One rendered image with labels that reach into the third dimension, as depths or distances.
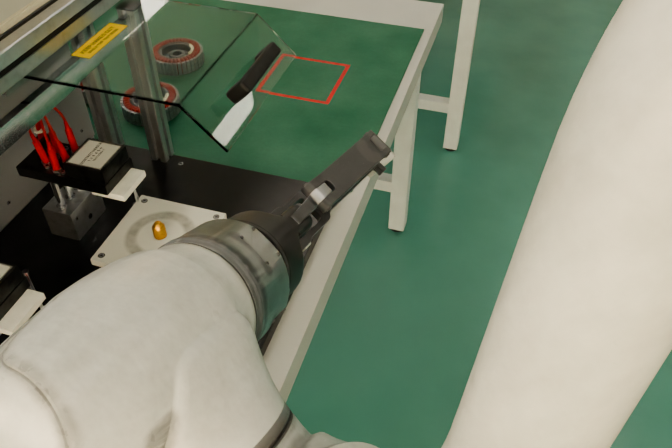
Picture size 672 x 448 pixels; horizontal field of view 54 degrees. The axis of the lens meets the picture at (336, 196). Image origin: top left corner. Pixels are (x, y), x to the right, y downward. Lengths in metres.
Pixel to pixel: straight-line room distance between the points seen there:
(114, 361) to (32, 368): 0.03
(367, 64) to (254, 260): 1.08
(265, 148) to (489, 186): 1.26
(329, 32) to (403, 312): 0.81
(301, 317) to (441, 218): 1.30
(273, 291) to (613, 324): 0.27
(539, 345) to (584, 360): 0.01
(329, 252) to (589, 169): 0.85
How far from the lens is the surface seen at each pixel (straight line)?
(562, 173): 0.21
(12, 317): 0.87
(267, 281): 0.44
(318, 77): 1.43
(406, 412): 1.74
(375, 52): 1.52
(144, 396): 0.33
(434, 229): 2.16
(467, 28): 2.22
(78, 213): 1.07
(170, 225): 1.06
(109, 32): 0.98
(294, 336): 0.93
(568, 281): 0.21
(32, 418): 0.33
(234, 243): 0.44
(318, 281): 0.99
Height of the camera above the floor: 1.50
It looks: 42 degrees down
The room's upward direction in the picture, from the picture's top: straight up
